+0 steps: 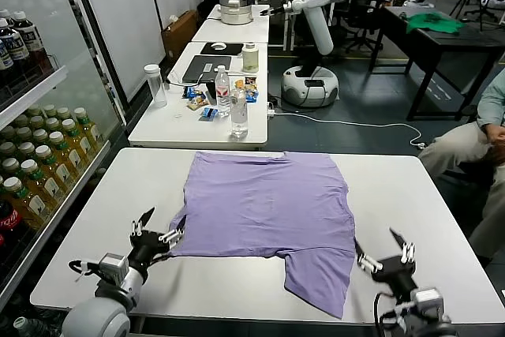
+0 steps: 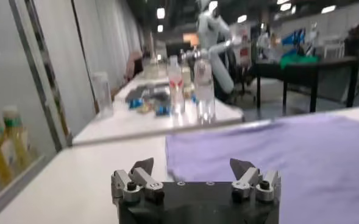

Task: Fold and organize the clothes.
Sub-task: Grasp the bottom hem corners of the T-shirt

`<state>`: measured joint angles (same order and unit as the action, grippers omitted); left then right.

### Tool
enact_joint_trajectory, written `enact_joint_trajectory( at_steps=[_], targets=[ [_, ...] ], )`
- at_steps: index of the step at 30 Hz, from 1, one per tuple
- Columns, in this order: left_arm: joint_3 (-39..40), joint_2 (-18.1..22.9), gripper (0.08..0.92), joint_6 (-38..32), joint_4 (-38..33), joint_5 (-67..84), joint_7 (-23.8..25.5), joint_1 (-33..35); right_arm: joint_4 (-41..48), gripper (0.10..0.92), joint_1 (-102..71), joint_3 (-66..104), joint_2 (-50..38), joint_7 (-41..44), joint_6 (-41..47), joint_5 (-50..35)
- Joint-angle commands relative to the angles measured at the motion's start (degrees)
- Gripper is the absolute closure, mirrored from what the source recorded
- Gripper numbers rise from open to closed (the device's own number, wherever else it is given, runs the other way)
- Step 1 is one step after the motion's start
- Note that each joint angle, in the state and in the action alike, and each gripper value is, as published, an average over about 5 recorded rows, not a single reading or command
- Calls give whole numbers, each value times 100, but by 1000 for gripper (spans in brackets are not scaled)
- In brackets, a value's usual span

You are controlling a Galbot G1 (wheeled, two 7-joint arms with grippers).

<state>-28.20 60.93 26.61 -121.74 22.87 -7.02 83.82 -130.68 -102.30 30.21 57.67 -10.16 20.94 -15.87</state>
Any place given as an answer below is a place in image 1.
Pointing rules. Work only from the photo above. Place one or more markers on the green cloth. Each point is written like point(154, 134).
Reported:
point(434, 22)

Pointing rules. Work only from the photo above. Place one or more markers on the brown snack packet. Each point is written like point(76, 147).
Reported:
point(201, 97)

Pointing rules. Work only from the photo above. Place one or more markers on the dark bottle green cap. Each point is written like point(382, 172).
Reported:
point(21, 325)

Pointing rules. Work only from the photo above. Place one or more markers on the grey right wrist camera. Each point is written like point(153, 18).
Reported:
point(428, 299)

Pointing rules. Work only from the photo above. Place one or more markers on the yellow tea bottle green label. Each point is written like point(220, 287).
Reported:
point(44, 153)
point(37, 120)
point(70, 127)
point(49, 109)
point(39, 135)
point(31, 168)
point(21, 120)
point(33, 110)
point(83, 116)
point(15, 187)
point(11, 164)
point(23, 133)
point(27, 148)
point(8, 131)
point(7, 148)
point(53, 123)
point(57, 140)
point(63, 112)

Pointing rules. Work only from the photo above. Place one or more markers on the purple t-shirt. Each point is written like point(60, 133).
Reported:
point(268, 203)

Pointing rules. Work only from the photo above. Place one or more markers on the person right forearm green sleeve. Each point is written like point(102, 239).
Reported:
point(493, 104)

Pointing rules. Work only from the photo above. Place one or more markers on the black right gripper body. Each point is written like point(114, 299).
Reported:
point(394, 272)

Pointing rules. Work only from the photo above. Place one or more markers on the black table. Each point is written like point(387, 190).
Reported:
point(453, 43)

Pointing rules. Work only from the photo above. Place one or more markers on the glass door drinks cooler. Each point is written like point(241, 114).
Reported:
point(35, 90)

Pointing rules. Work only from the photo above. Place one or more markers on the cola bottle red label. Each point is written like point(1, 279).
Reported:
point(10, 220)

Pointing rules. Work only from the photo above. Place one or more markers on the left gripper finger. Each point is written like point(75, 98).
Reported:
point(138, 228)
point(170, 235)

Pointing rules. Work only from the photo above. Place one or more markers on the black humanoid robot gripper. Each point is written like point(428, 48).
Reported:
point(279, 8)

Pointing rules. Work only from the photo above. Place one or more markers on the yellow snack packet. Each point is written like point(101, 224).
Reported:
point(238, 84)

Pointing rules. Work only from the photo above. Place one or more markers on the clear unlabelled water bottle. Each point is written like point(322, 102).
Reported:
point(239, 116)

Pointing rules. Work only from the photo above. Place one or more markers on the dark tea bottle white label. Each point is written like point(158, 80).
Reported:
point(33, 41)
point(4, 57)
point(16, 49)

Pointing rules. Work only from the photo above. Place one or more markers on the black mouse pad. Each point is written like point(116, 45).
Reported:
point(233, 49)

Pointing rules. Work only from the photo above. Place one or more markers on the brown cardboard box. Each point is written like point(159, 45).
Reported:
point(179, 35)

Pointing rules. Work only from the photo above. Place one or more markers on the blue striped snack packet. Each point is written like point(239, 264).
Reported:
point(209, 113)

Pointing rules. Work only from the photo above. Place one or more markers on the dark colourful snack packet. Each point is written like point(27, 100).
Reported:
point(250, 81)

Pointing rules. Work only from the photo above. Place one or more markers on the clear tumbler white lid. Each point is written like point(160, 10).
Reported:
point(158, 88)

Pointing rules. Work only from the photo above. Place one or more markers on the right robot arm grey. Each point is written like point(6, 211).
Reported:
point(430, 327)

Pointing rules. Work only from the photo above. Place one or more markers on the seated person beige trousers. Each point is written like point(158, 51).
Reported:
point(453, 151)

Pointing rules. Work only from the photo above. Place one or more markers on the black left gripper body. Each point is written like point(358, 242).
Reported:
point(146, 248)

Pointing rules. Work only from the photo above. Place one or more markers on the person right hand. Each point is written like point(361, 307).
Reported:
point(499, 135)

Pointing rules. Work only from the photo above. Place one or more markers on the cream snack packet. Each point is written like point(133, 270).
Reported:
point(194, 105)

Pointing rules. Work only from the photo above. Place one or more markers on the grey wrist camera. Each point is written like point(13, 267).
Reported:
point(112, 268)
point(428, 299)

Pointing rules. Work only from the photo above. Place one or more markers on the metal steamer pot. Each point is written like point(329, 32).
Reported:
point(236, 11)

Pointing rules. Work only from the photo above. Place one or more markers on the white power strip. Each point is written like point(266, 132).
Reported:
point(271, 110)

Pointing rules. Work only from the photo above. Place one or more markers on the pale green jar white lid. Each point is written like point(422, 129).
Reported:
point(250, 58)

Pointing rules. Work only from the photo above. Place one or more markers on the white humanoid robot body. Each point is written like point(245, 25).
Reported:
point(319, 29)

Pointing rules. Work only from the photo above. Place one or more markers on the dark grey laptop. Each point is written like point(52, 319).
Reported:
point(193, 72)

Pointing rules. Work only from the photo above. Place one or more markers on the white computer mouse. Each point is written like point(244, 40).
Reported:
point(218, 46)

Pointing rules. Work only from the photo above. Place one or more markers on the water bottle red label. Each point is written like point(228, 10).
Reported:
point(223, 92)

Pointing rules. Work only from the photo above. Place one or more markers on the low black office chair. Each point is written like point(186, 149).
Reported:
point(206, 7)

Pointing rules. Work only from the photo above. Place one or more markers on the short white desk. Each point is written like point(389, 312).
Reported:
point(236, 33)

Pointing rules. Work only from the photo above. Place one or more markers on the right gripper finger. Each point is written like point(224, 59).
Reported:
point(408, 252)
point(367, 262)

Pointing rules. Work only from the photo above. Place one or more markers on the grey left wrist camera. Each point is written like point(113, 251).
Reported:
point(112, 268)

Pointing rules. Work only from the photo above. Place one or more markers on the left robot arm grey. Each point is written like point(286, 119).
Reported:
point(98, 317)

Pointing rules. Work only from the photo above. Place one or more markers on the long white desk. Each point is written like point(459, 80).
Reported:
point(165, 132)

